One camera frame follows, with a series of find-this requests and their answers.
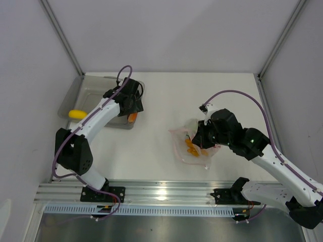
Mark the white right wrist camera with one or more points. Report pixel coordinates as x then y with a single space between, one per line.
208 109

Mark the red grapefruit wedge toy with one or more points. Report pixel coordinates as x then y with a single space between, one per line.
132 117

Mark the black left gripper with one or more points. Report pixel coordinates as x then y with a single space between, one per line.
138 107

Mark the grey translucent plastic tray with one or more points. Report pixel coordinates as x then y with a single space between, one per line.
84 94

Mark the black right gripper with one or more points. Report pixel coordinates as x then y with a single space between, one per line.
200 139

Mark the yellow lemon toy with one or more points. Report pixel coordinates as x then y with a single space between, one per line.
77 114

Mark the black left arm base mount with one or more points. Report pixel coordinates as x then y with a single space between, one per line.
88 195

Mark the clear pink zip top bag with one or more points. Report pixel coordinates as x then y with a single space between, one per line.
188 153

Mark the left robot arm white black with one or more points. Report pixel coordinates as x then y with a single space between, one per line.
72 146

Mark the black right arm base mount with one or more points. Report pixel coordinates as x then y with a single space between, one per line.
230 196

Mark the right aluminium frame post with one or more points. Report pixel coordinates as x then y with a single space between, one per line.
283 36

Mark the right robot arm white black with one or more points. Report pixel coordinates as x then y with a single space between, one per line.
301 196

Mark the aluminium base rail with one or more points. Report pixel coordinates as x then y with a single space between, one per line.
150 193

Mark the left aluminium frame post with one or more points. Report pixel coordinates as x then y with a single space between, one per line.
45 4

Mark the grey slotted cable duct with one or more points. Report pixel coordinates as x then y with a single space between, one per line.
140 210

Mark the orange ginger root toy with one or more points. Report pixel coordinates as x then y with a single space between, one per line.
193 150

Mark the aluminium frame post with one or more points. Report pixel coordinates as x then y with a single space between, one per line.
283 36
45 4

